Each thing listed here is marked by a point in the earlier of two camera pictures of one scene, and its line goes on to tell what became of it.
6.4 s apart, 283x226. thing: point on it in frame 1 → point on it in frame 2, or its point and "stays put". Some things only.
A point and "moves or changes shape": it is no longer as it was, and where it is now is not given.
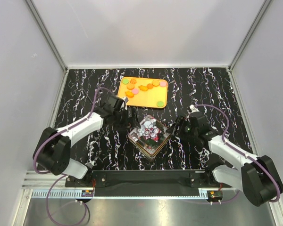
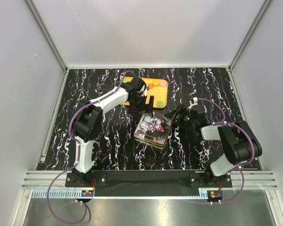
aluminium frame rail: [39, 183] stays put
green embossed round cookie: [160, 103] stays put
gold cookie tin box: [158, 149] moves or changes shape
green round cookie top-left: [125, 81] stays put
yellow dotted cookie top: [155, 83] stays put
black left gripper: [129, 122] → [145, 108]
